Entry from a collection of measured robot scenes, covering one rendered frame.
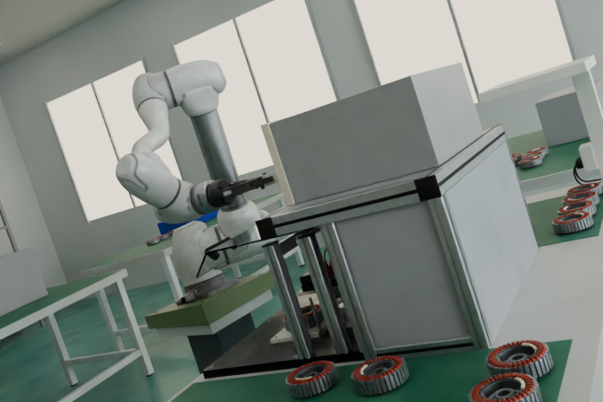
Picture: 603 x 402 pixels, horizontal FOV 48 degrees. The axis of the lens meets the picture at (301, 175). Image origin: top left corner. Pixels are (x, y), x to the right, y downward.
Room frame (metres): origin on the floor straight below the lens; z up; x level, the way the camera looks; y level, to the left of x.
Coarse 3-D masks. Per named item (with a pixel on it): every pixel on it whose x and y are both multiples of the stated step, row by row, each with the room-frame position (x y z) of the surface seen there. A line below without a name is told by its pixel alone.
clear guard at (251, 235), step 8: (248, 232) 1.77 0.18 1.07; (256, 232) 1.72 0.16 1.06; (232, 240) 1.71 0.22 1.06; (240, 240) 1.66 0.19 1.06; (248, 240) 1.62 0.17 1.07; (256, 240) 1.59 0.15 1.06; (216, 248) 1.68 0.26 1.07; (224, 248) 1.64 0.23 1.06; (232, 248) 1.80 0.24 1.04; (240, 248) 1.85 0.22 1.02; (208, 256) 1.68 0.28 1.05; (216, 256) 1.73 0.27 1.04; (224, 256) 1.78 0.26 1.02; (232, 256) 1.83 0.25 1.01; (208, 264) 1.71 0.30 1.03; (216, 264) 1.76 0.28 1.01; (200, 272) 1.69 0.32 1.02
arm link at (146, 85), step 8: (160, 72) 2.34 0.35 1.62; (136, 80) 2.35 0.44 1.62; (144, 80) 2.33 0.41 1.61; (152, 80) 2.32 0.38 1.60; (160, 80) 2.31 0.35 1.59; (136, 88) 2.31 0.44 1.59; (144, 88) 2.30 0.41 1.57; (152, 88) 2.29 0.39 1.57; (160, 88) 2.29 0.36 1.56; (168, 88) 2.30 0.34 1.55; (136, 96) 2.29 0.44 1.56; (144, 96) 2.27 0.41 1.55; (152, 96) 2.27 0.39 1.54; (160, 96) 2.28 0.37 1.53; (168, 96) 2.31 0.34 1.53; (136, 104) 2.28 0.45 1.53; (168, 104) 2.32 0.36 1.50
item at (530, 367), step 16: (496, 352) 1.20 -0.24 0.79; (512, 352) 1.20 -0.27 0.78; (528, 352) 1.19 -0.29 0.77; (544, 352) 1.14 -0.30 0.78; (496, 368) 1.14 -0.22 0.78; (512, 368) 1.12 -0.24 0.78; (528, 368) 1.11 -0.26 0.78; (544, 368) 1.12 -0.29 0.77; (480, 384) 1.09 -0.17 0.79; (496, 384) 1.09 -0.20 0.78; (512, 384) 1.08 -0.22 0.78; (528, 384) 1.04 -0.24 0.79; (480, 400) 1.03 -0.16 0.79; (496, 400) 1.02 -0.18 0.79; (512, 400) 1.01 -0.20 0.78; (528, 400) 1.00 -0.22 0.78
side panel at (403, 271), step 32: (352, 224) 1.43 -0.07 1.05; (384, 224) 1.39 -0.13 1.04; (416, 224) 1.36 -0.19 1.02; (448, 224) 1.31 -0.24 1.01; (352, 256) 1.44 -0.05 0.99; (384, 256) 1.40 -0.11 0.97; (416, 256) 1.37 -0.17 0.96; (448, 256) 1.32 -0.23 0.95; (352, 288) 1.44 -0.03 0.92; (384, 288) 1.41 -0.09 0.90; (416, 288) 1.38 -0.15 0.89; (448, 288) 1.35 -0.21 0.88; (384, 320) 1.43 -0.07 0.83; (416, 320) 1.39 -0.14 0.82; (448, 320) 1.36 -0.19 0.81; (480, 320) 1.31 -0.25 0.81; (384, 352) 1.42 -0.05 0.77; (416, 352) 1.39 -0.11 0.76; (448, 352) 1.35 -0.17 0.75
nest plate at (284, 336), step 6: (324, 324) 1.72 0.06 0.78; (282, 330) 1.79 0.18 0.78; (312, 330) 1.70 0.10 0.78; (318, 330) 1.68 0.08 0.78; (324, 330) 1.69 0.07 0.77; (276, 336) 1.75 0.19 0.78; (282, 336) 1.73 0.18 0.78; (288, 336) 1.71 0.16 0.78; (312, 336) 1.68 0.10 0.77; (318, 336) 1.67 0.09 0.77; (276, 342) 1.73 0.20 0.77; (282, 342) 1.72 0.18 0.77
